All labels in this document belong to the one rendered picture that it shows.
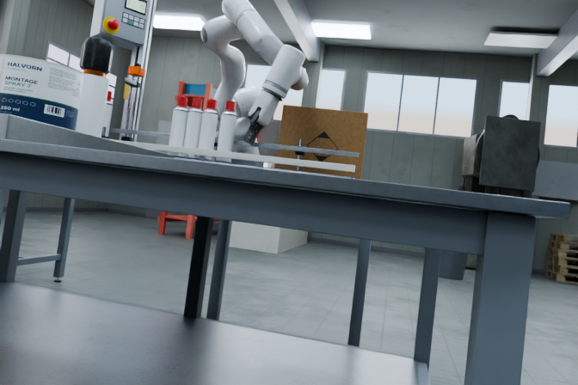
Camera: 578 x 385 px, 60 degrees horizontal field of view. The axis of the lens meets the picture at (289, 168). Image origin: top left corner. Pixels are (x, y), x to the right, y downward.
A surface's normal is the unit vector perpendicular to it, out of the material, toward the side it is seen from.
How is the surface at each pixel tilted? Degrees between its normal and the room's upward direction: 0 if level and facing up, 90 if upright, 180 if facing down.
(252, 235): 90
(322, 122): 90
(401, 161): 90
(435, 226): 90
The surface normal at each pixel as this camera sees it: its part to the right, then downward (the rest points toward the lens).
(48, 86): 0.70, 0.04
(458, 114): -0.21, -0.08
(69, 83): 0.92, 0.09
